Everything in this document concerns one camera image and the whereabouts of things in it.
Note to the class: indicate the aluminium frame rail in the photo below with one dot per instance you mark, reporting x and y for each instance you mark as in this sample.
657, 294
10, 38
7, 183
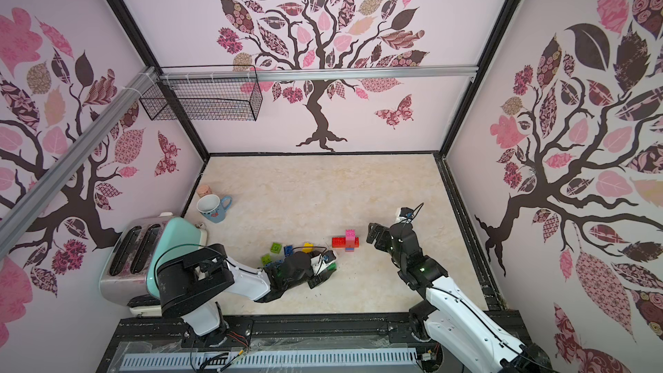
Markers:
16, 223
327, 74

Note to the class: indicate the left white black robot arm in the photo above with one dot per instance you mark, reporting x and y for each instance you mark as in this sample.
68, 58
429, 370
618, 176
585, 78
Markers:
188, 286

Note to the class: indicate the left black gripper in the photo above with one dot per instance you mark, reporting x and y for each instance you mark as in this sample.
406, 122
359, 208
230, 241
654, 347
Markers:
317, 280

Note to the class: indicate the aluminium frame rail back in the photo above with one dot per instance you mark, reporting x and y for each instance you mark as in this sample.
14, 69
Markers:
327, 74

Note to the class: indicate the small pink cup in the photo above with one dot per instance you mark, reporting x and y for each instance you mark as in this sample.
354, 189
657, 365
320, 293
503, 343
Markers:
203, 190

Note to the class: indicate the red long brick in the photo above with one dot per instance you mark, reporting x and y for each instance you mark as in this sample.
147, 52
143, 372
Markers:
340, 242

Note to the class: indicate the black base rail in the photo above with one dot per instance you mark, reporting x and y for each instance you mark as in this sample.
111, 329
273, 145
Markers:
394, 326

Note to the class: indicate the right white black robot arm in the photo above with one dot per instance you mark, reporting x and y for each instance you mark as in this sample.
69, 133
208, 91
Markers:
446, 315

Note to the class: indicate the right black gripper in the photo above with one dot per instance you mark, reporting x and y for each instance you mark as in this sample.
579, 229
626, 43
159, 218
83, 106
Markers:
383, 235

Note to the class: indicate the white slotted cable duct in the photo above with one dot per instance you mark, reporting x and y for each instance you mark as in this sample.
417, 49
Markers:
267, 361

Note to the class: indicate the aluminium frame rail left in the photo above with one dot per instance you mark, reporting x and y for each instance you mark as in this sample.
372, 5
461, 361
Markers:
16, 223

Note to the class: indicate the mint chrome toaster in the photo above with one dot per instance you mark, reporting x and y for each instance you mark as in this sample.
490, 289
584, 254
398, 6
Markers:
128, 278

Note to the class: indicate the yellow square brick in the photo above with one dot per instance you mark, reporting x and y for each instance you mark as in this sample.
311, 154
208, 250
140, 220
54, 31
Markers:
308, 246

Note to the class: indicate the black wire basket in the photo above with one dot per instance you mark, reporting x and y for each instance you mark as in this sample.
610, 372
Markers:
231, 93

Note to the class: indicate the upside-down lime square brick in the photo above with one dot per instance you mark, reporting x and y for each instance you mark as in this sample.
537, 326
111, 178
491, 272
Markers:
276, 248

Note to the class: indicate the blue floral mug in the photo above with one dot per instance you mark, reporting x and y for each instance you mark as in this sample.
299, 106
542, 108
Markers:
214, 208

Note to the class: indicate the lime square brick studs up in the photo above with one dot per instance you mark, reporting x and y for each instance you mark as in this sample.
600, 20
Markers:
266, 259

